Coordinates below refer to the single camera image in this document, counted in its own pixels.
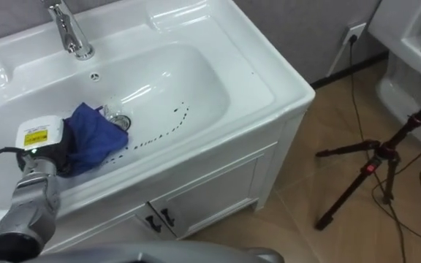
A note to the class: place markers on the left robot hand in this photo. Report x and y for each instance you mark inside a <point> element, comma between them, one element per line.
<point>46,140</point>

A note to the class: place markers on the blue cleaning cloth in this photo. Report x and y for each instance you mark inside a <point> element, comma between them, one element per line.
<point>93,140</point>

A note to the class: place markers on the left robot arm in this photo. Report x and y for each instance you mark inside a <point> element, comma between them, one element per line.
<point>27,212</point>

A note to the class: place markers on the chrome sink drain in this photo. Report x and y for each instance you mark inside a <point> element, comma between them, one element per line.
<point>121,120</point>

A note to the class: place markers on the chrome faucet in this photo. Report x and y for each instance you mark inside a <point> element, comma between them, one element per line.
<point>69,31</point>

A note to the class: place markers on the white sink vanity cabinet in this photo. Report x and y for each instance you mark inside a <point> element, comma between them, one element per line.
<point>166,120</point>

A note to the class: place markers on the robot body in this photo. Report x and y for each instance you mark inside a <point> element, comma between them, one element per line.
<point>152,254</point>

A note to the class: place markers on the black red tripod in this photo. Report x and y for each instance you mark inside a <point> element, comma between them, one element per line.
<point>380,153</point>

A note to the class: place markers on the white toilet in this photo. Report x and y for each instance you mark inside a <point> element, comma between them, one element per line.
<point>408,62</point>

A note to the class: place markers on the white wall socket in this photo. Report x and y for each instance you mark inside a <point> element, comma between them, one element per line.
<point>355,32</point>

